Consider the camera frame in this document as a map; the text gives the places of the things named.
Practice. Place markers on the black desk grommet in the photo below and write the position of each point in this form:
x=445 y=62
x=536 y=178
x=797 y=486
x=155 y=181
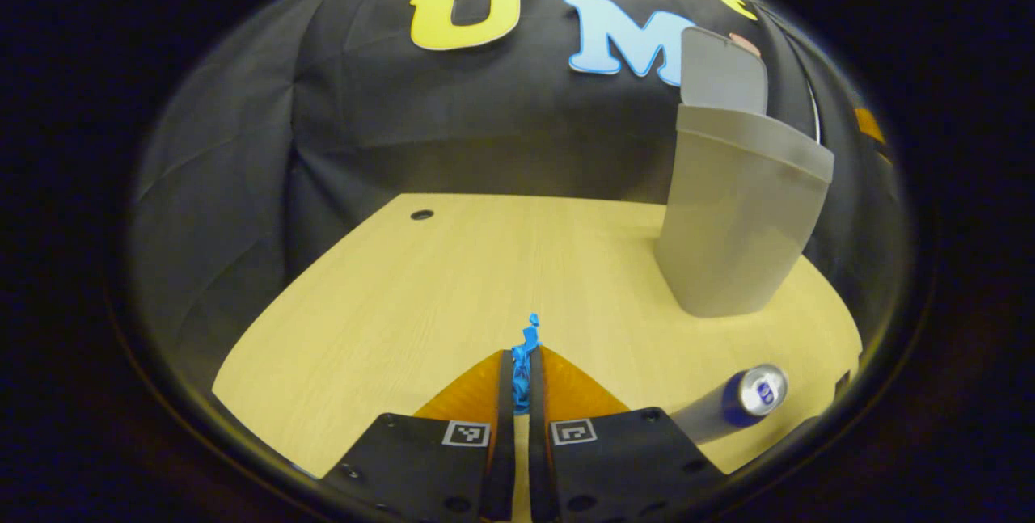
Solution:
x=421 y=214

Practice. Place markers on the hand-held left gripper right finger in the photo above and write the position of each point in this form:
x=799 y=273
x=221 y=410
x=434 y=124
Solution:
x=538 y=450

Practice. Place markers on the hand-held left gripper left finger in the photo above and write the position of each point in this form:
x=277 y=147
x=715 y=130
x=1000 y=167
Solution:
x=505 y=442

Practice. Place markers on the grey desktop garbage bin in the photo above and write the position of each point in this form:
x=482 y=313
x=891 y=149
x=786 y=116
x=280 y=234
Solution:
x=736 y=216

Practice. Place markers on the wooden desktop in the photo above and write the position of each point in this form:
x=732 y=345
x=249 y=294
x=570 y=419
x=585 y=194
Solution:
x=404 y=305

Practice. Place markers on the blue paper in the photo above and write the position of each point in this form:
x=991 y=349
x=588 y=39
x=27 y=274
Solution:
x=523 y=369

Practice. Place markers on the blue pop can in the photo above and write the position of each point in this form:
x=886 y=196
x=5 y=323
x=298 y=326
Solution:
x=744 y=402

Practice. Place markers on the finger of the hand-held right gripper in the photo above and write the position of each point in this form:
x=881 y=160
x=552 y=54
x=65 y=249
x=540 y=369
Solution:
x=869 y=125

